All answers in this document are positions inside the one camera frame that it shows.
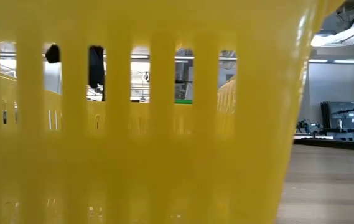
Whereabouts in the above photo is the yellow plastic slotted basket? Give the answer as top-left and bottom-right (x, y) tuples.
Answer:
(0, 0), (347, 224)

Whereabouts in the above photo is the black background monitor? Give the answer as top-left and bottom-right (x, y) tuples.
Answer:
(319, 101), (354, 143)

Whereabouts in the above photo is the white ceiling light fixture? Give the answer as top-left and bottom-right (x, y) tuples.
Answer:
(310, 18), (354, 47)

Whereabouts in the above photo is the black aluminium rig frame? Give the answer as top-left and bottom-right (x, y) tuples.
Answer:
(293, 138), (354, 153)

